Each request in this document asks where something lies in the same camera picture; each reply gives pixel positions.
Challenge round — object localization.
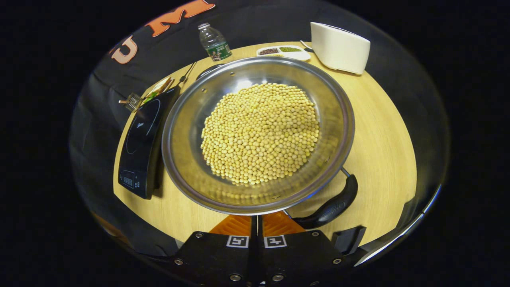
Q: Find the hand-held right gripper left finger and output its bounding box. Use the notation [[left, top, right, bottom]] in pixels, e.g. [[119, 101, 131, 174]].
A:
[[174, 215, 258, 286]]

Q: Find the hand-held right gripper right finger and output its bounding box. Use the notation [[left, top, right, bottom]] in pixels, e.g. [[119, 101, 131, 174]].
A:
[[257, 212, 345, 286]]

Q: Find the pile of yellow soybeans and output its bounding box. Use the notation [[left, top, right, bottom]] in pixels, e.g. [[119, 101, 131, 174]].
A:
[[200, 83, 321, 186]]

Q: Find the steel pot with black handle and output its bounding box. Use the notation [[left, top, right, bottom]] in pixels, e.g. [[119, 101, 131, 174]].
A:
[[161, 56, 359, 230]]

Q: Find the black induction cooktop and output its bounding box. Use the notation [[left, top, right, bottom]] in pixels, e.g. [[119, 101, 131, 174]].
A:
[[118, 85, 182, 200]]

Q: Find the sliced bread sandwich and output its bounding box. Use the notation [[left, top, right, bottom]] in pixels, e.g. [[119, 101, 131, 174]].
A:
[[141, 77, 175, 105]]

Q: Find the clear glass cup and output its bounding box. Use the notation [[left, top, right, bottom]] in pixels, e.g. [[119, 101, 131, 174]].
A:
[[118, 92, 143, 113]]

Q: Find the white divided plate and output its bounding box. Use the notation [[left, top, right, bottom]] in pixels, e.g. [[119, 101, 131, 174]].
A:
[[256, 45, 311, 62]]

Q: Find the clear plastic water bottle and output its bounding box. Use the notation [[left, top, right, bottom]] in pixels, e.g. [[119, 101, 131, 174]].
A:
[[198, 23, 232, 62]]

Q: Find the white toaster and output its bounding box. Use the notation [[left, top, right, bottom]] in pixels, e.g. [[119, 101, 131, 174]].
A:
[[310, 22, 371, 75]]

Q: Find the black backdrop cloth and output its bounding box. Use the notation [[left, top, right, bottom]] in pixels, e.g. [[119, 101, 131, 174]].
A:
[[69, 0, 451, 258]]

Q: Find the black power cable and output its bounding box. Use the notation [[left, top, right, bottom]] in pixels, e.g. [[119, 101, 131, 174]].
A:
[[178, 61, 198, 86]]

